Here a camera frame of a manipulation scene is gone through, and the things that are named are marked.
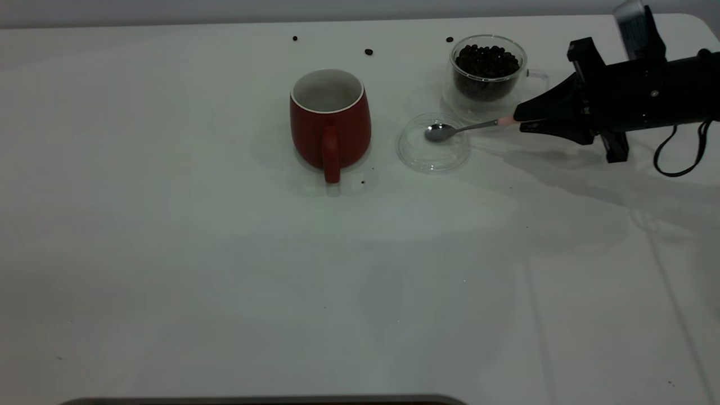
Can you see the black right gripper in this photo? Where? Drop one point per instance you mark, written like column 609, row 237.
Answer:
column 635, row 95

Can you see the red ceramic mug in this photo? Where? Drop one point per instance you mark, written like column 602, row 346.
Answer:
column 343, row 135

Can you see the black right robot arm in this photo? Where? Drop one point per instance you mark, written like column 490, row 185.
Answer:
column 710, row 84

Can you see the coffee beans pile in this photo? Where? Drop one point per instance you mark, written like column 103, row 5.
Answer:
column 486, row 62

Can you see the clear glass saucer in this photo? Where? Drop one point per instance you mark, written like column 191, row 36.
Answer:
column 433, row 160

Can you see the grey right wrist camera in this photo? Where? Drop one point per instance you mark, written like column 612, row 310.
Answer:
column 638, row 31

